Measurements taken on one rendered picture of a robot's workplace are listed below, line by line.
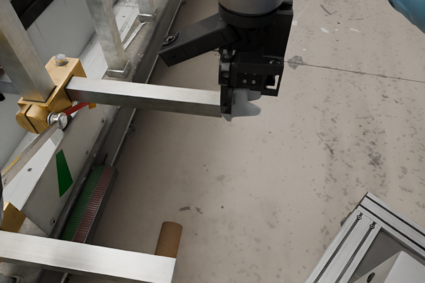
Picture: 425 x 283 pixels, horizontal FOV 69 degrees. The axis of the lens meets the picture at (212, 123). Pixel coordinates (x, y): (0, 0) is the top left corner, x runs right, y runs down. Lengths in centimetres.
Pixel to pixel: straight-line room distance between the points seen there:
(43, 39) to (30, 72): 41
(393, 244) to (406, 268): 94
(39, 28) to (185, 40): 55
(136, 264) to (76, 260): 7
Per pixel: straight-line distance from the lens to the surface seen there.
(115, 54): 75
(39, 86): 52
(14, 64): 50
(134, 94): 51
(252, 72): 40
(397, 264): 25
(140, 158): 148
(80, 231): 58
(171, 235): 121
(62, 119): 52
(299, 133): 159
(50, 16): 93
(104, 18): 70
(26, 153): 42
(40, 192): 55
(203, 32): 39
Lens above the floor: 121
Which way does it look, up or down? 50 degrees down
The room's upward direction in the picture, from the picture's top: straight up
